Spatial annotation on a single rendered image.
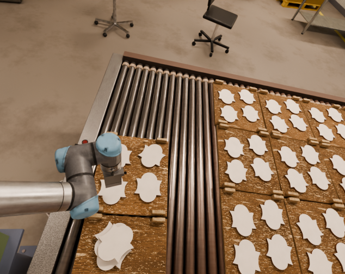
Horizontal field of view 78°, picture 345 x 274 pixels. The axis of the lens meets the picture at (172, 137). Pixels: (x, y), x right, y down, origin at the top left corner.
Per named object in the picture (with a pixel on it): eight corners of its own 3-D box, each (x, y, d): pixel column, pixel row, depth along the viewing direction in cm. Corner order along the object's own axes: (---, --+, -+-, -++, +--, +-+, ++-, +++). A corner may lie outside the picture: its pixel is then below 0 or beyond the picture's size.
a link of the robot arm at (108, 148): (91, 133, 65) (118, 128, 68) (94, 151, 74) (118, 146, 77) (95, 155, 61) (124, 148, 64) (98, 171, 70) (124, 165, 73)
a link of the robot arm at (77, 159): (55, 178, 57) (98, 168, 61) (52, 143, 62) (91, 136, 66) (62, 188, 63) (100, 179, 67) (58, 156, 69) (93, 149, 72)
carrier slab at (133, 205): (86, 212, 91) (86, 211, 90) (104, 135, 115) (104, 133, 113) (166, 217, 97) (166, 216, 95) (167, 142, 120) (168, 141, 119)
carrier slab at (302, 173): (281, 197, 115) (287, 194, 111) (267, 136, 139) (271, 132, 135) (338, 205, 119) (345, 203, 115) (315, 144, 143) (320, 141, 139)
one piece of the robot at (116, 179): (130, 169, 75) (129, 186, 88) (125, 148, 79) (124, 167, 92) (101, 175, 71) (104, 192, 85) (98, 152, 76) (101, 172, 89)
